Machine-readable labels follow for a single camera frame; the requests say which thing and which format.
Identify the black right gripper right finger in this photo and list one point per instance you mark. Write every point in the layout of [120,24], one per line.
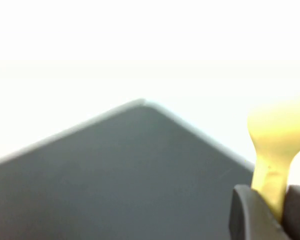
[298,215]

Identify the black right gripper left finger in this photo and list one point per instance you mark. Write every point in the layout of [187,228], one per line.
[250,217]

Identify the yellow plastic fork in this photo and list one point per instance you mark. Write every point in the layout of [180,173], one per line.
[270,150]

